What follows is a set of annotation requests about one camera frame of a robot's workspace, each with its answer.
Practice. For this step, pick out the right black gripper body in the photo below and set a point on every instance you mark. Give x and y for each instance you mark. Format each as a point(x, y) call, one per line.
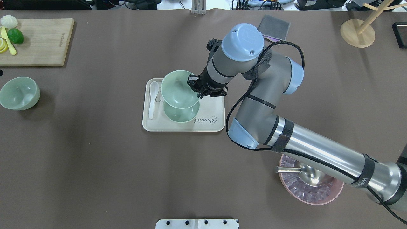
point(209, 85)

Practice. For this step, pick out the green bowl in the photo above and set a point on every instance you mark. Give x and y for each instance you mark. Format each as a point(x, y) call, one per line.
point(176, 91)
point(179, 115)
point(20, 93)

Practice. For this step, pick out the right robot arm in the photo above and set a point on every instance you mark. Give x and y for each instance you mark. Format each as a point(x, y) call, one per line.
point(256, 126)

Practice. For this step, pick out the cream rectangular tray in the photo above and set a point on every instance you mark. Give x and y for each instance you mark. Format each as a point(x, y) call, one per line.
point(210, 117)

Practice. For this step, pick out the lemon slice lower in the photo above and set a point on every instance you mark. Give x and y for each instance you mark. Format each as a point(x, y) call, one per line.
point(5, 50)

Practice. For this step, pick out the lemon slice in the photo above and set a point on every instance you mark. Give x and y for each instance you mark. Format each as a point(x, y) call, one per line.
point(5, 50)
point(3, 45)

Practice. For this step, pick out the lemon slice upper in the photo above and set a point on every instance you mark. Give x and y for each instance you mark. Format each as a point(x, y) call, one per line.
point(3, 45)

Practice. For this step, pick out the green bowl on tray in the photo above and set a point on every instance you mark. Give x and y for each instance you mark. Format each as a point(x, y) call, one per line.
point(179, 115)

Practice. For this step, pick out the yellow plastic knife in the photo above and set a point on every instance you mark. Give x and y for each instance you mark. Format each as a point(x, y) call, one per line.
point(10, 46)

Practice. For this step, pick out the white ceramic spoon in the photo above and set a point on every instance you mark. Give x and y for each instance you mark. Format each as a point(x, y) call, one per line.
point(153, 92)

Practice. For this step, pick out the green lime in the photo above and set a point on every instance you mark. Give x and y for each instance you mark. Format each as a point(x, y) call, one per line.
point(15, 36)

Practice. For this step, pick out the white garlic bulb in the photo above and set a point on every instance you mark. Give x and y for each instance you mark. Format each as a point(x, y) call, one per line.
point(9, 21)

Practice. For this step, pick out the wooden cutting board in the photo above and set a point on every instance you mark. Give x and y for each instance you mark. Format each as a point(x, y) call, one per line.
point(46, 43)

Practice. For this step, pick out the grey folded cloth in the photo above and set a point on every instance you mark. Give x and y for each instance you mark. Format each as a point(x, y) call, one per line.
point(274, 29)

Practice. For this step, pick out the metal ice scoop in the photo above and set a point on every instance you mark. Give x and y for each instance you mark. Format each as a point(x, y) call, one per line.
point(307, 174)

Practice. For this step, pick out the pink bowl with ice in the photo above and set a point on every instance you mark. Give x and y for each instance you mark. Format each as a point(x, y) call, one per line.
point(311, 195)

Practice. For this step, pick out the wooden cup stand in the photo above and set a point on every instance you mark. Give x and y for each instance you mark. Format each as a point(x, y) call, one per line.
point(359, 33)

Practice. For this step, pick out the black tray at edge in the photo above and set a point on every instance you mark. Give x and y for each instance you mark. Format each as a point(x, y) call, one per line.
point(400, 32)

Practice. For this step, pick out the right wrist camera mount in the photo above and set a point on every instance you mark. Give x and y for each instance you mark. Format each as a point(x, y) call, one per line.
point(212, 47)

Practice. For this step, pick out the aluminium frame post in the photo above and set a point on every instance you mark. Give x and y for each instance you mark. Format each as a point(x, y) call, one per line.
point(198, 7)

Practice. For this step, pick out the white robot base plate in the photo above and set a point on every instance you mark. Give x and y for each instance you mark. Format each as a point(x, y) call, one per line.
point(197, 224)

